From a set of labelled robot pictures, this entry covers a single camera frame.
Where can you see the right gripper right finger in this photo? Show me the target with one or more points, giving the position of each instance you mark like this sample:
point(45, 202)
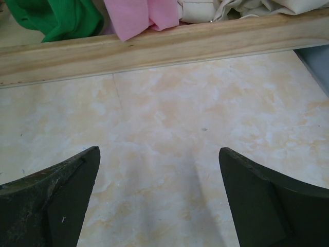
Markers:
point(270, 208)

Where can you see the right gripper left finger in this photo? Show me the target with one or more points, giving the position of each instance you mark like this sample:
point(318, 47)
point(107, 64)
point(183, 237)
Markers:
point(47, 208)

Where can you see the wooden clothes rack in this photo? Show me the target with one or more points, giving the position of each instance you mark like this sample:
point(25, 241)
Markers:
point(100, 55)

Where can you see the green t-shirt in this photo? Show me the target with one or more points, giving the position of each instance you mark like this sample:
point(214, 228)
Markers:
point(58, 20)

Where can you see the pink t-shirt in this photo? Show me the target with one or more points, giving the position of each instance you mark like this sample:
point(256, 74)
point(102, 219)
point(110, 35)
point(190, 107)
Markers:
point(130, 18)

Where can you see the beige cloth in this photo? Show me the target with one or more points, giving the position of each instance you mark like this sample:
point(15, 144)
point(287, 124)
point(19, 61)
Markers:
point(214, 11)

